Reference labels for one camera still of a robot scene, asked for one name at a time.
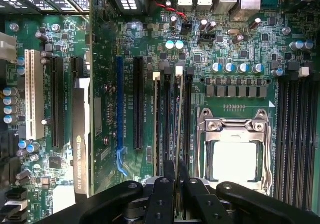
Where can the RAM memory stick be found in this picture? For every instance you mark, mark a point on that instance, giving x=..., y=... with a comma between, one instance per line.
x=177, y=101

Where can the NVIDIA Quadro graphics card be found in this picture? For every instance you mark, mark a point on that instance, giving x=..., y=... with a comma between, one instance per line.
x=81, y=144

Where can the short black expansion slot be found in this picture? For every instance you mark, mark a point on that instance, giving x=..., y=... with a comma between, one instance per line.
x=77, y=66

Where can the white power connector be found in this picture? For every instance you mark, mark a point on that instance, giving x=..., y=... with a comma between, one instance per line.
x=7, y=47

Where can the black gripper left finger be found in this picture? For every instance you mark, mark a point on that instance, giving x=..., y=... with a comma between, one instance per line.
x=160, y=199

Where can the steel socket locking lever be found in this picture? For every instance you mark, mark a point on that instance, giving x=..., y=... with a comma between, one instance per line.
x=269, y=159

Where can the silver CPU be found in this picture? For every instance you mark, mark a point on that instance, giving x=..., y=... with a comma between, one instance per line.
x=235, y=161

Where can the blue expansion slot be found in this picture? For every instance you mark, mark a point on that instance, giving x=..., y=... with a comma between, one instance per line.
x=120, y=109

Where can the black fan header connector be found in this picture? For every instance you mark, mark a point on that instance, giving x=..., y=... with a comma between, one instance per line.
x=186, y=27

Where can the black SATA connector stack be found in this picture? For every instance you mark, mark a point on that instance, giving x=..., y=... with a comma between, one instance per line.
x=16, y=204

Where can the green PC motherboard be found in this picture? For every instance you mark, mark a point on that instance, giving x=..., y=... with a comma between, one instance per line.
x=225, y=54

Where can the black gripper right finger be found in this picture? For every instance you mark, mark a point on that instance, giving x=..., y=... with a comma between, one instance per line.
x=197, y=201

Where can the white PCI expansion slot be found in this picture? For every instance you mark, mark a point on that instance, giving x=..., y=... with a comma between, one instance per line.
x=35, y=94

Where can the long black expansion slot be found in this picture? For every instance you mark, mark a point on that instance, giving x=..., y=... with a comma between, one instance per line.
x=138, y=101
x=57, y=101

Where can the row of grey power chokes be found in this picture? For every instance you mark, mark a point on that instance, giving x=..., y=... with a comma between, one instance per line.
x=236, y=87

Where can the metal CPU socket frame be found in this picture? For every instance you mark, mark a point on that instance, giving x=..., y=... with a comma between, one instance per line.
x=235, y=127

